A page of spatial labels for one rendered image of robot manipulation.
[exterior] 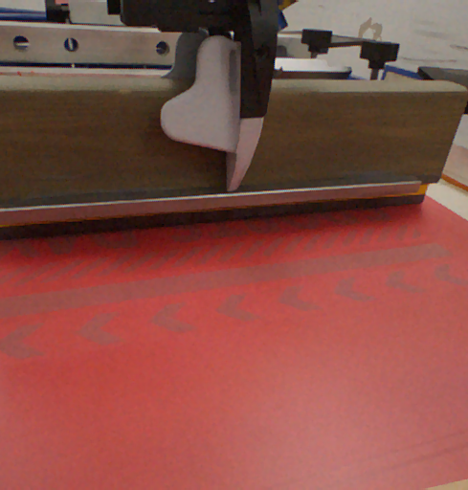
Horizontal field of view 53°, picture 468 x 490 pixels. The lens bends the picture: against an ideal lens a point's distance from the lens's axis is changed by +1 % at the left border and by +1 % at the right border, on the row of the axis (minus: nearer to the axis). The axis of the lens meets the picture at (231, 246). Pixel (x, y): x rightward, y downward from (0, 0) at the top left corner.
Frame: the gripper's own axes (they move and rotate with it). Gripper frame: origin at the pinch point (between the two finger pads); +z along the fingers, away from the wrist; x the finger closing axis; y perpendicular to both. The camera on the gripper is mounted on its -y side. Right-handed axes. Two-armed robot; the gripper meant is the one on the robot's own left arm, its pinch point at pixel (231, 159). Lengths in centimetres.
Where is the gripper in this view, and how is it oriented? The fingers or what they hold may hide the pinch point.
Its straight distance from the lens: 33.1
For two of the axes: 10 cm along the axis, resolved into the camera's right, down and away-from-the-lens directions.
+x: 3.3, 4.7, -8.2
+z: -0.4, 8.7, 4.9
